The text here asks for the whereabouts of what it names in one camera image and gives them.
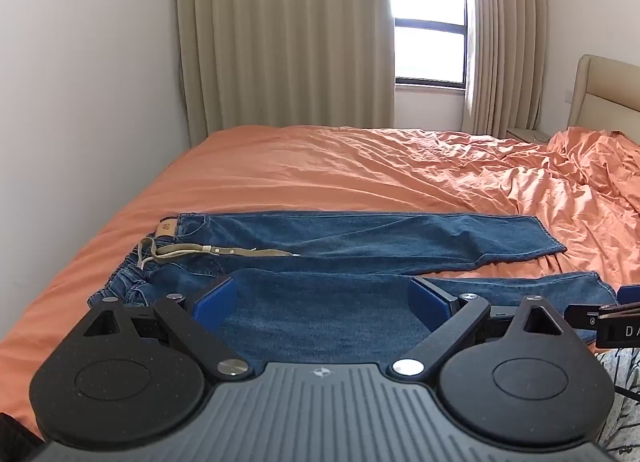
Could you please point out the crumpled orange duvet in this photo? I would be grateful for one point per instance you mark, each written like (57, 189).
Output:
(575, 181)

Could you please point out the blue denim pants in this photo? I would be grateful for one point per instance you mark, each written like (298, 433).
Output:
(325, 312)

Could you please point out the wide beige curtain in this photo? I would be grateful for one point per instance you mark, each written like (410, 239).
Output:
(280, 36)

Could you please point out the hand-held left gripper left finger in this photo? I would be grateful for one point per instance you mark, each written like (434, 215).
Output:
(216, 299)

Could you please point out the dark framed window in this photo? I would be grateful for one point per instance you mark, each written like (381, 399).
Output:
(430, 46)

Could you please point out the white patterned cloth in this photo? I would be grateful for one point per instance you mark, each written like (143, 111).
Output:
(622, 412)

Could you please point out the beige padded headboard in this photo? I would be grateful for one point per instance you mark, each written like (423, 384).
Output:
(607, 91)

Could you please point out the narrow beige curtain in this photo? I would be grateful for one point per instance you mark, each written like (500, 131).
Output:
(505, 36)

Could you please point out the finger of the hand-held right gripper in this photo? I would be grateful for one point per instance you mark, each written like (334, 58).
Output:
(630, 294)
(581, 317)

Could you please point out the beige nightstand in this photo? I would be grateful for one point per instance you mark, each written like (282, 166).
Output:
(525, 133)

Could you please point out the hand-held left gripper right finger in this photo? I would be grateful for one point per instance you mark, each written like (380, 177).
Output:
(429, 299)

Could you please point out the bed with orange sheet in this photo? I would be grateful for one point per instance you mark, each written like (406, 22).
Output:
(280, 171)

